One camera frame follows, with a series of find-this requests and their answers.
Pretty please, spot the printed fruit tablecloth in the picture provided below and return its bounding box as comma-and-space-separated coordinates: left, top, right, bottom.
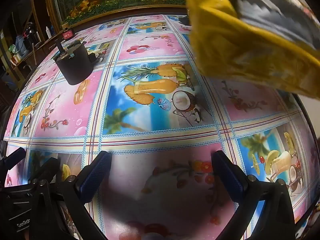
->
4, 14, 317, 240

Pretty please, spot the black pot with rod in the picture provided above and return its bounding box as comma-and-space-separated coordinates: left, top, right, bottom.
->
53, 40, 94, 85

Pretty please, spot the blue bag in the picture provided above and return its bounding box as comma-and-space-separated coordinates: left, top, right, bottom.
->
15, 35, 29, 55

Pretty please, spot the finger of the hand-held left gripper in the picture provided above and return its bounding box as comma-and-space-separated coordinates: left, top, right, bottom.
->
0, 140, 27, 183
27, 157, 61, 183

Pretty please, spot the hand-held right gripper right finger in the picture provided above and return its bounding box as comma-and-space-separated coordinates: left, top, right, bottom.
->
211, 150, 297, 240

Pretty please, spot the yellow rimmed box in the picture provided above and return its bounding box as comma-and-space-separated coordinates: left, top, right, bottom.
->
180, 0, 320, 99

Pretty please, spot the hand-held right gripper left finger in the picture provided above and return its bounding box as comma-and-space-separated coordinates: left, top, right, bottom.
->
37, 151, 113, 240

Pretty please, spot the black thermos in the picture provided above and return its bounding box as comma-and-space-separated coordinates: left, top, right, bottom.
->
24, 22, 42, 45

